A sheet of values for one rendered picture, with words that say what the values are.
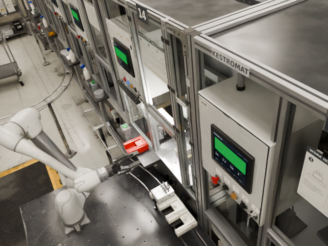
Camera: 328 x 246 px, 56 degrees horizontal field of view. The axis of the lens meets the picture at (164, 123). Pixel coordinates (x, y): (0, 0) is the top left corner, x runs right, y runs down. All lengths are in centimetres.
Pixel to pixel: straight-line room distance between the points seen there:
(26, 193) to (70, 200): 163
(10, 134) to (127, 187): 94
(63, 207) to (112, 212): 36
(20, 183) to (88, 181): 206
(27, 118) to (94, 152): 188
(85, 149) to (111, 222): 183
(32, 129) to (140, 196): 90
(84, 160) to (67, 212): 168
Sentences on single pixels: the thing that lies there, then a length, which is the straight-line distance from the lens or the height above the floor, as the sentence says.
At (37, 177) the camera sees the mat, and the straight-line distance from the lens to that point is 386.
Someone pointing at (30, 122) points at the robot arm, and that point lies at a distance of 212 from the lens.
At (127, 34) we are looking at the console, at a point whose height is 183.
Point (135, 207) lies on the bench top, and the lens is 233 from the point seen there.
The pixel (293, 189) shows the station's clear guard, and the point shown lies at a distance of 115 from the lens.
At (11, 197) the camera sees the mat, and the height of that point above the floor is 1.
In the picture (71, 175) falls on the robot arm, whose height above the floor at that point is 109.
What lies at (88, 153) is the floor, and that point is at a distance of 389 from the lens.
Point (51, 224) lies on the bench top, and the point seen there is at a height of 68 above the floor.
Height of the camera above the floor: 252
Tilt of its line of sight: 38 degrees down
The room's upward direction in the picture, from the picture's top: 9 degrees counter-clockwise
